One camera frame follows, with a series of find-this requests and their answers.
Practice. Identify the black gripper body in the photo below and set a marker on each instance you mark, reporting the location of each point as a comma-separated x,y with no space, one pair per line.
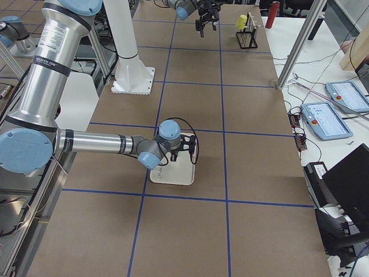
206,13
174,150

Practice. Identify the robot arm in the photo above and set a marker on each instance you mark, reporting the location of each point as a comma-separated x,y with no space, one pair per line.
184,9
29,133

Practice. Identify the cream rabbit tray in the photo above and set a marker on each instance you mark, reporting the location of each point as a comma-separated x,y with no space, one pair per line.
180,172

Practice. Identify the yellow cup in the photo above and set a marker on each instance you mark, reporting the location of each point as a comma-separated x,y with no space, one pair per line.
241,22

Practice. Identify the red bottle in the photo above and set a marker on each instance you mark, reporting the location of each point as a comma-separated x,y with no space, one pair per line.
272,14

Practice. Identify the orange circuit board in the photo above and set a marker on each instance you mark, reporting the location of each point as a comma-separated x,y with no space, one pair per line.
298,132

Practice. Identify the near blue teach pendant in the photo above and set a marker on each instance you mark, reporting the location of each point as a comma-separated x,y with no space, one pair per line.
325,122

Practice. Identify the blue teach pendant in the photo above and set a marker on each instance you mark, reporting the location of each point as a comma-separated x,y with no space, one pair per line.
325,122
349,95

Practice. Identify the far blue teach pendant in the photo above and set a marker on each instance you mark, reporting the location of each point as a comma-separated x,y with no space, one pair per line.
349,95

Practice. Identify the black desktop computer box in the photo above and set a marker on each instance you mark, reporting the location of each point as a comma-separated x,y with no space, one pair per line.
320,194

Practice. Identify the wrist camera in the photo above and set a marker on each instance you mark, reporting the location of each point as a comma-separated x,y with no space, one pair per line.
190,143

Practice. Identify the black wire cup rack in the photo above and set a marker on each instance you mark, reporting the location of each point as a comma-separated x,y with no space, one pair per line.
247,37

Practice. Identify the wooden rack handle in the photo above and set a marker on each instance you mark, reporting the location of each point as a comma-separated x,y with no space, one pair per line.
250,20

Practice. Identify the white camera pillar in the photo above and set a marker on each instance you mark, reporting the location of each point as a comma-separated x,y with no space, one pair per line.
131,75

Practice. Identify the aluminium frame post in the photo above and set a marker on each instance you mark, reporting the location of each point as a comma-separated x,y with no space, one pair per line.
307,27

